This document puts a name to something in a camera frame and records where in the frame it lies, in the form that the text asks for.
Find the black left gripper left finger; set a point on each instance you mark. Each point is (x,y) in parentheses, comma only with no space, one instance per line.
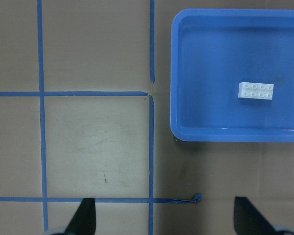
(84,220)

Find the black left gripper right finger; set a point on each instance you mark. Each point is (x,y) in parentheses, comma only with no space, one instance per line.
(248,220)

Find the white building block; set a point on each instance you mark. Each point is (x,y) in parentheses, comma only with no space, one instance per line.
(247,90)

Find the blue plastic tray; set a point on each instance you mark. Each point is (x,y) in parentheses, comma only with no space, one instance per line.
(212,51)

